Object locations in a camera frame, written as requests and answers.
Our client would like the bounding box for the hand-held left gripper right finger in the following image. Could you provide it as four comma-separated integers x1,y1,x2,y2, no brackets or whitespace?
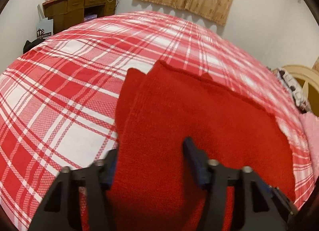
183,136,287,231

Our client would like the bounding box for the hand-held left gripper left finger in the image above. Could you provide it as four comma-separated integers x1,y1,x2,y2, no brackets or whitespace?
29,148,119,231

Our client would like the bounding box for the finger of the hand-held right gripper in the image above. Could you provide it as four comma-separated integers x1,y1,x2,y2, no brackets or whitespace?
259,181,299,224

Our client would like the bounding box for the red knitted sweater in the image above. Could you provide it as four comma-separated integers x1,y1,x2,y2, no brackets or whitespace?
82,60,297,231

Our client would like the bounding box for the pink fluffy blanket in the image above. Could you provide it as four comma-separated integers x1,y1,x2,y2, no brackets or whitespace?
298,112,319,180

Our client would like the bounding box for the red plaid bed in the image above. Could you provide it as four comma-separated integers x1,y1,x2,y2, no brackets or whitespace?
0,10,313,231

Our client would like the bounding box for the patterned white pillow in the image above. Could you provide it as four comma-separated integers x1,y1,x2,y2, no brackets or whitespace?
272,68,312,114

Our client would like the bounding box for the cream wooden headboard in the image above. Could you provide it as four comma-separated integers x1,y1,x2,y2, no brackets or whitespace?
281,65,319,117

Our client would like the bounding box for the black bag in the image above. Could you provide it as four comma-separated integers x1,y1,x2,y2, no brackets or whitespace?
23,39,46,54

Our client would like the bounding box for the white printed paper bag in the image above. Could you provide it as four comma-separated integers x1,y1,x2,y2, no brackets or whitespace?
36,4,54,39

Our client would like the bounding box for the brown wooden desk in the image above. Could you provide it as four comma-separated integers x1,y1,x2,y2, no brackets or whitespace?
42,0,120,34

